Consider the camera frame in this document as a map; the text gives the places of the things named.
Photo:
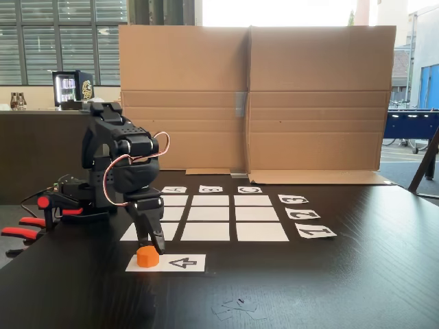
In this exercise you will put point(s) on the round orange token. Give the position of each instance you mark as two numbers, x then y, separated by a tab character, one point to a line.
147	257

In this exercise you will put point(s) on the white crumpled bag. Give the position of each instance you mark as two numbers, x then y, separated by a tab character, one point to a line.
96	99

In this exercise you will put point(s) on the paper sheet number 3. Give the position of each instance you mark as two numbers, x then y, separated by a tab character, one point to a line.
292	199

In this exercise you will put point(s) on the paper sheet letter A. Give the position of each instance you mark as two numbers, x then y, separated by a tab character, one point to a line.
175	189

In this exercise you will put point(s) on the paper sheet letter B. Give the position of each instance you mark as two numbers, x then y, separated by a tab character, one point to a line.
211	189

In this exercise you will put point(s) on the brown glass bottle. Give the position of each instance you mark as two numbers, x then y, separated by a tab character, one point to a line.
23	103
18	103
13	103

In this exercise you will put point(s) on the dark brown counter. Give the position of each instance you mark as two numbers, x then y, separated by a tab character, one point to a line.
20	154

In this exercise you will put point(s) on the paper sheet number 2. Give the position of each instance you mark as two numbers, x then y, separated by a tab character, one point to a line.
302	213

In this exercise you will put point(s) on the brown cardboard screen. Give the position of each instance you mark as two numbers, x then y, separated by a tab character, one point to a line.
192	68
319	68

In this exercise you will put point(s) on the red black clamp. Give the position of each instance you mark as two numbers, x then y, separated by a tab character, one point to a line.
20	233
34	222

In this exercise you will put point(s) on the grey tape strip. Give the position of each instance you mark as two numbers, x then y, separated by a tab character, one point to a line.
240	103

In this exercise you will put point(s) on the white paper grid square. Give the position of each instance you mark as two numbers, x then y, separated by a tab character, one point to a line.
171	232
205	232
253	201
208	214
211	201
175	201
262	232
257	214
174	214

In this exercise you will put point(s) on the white arrow paper sheet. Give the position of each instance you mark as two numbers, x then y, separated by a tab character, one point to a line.
185	263

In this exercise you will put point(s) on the brown wooden stand leg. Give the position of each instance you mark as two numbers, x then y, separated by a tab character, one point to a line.
423	164

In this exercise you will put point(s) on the blue foosball table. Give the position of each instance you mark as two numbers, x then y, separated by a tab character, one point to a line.
411	128

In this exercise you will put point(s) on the paper sheet number 1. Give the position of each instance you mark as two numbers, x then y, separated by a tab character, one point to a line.
315	232

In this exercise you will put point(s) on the black mini fridge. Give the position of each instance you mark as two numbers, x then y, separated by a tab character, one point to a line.
84	85

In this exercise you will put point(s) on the paper sheet letter C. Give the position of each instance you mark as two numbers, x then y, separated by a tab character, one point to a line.
250	189

